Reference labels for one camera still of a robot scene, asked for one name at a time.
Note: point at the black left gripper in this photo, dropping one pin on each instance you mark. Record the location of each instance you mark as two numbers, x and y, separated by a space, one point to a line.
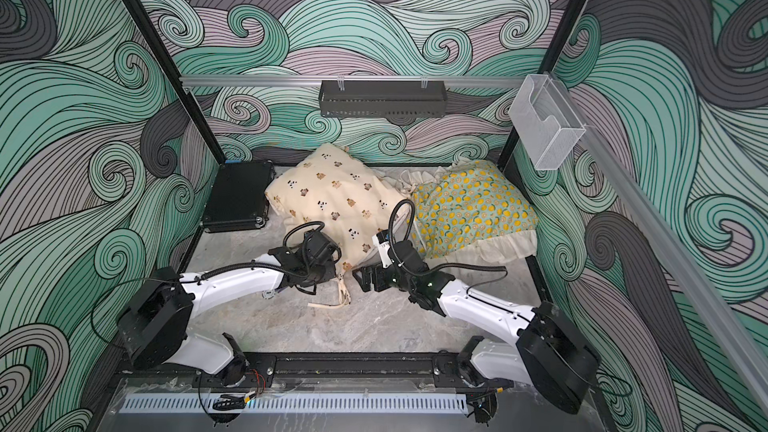
331 273

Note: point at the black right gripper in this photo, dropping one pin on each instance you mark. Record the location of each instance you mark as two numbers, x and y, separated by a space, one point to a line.
379 272

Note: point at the cream animal print pillow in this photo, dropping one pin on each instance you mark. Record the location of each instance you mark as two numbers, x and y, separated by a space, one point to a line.
346 195

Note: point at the green lemon print pillow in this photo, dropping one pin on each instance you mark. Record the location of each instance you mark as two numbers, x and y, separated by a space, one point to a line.
470 213

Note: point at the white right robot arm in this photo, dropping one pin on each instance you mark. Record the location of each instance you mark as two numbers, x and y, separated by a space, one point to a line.
536 345

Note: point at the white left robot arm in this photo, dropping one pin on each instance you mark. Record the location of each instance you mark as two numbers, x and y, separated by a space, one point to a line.
155 328

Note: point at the black ribbed hard case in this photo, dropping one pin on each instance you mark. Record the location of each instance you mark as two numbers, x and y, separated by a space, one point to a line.
237 201

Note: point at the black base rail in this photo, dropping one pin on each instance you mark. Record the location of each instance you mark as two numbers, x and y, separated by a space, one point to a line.
440 369

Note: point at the black perforated wall tray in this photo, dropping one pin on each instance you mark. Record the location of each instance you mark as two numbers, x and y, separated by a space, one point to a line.
396 101

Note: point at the white slotted cable duct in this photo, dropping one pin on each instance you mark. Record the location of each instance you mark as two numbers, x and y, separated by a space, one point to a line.
301 403

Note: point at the aluminium wall rail back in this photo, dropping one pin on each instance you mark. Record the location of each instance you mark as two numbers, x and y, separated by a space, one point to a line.
289 81

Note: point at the aluminium wall rail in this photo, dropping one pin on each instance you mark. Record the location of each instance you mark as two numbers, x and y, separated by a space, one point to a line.
738 345
289 81

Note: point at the clear acrylic wall holder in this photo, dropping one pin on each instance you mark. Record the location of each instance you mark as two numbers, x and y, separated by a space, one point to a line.
545 117

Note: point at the aluminium wall rail right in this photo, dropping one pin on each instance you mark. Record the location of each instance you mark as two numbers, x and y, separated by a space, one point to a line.
738 345

